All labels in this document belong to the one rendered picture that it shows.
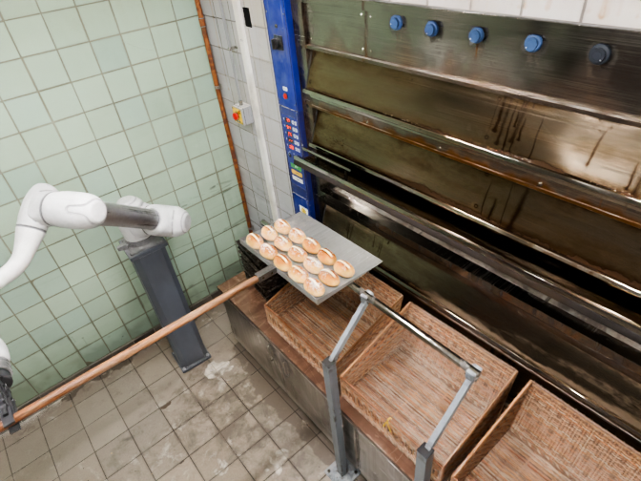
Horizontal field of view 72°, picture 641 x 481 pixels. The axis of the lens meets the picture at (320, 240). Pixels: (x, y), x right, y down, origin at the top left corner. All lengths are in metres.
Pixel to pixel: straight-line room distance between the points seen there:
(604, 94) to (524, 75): 0.21
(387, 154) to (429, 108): 0.31
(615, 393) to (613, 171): 0.79
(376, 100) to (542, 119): 0.63
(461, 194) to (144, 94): 1.79
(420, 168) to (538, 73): 0.56
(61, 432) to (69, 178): 1.53
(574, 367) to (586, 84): 0.98
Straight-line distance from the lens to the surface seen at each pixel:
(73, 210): 1.83
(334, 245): 1.95
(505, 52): 1.45
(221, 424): 2.88
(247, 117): 2.61
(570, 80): 1.38
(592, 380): 1.85
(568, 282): 1.55
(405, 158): 1.80
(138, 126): 2.73
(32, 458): 3.28
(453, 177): 1.68
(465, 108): 1.56
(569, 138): 1.42
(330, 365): 1.79
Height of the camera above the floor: 2.40
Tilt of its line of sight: 38 degrees down
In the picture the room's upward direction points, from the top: 6 degrees counter-clockwise
